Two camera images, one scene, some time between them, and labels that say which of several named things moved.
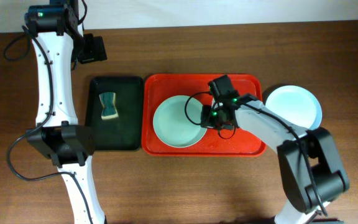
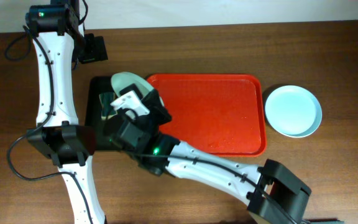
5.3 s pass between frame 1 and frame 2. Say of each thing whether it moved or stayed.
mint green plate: moved
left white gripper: stayed
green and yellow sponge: stayed
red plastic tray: stayed
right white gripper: moved
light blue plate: stayed
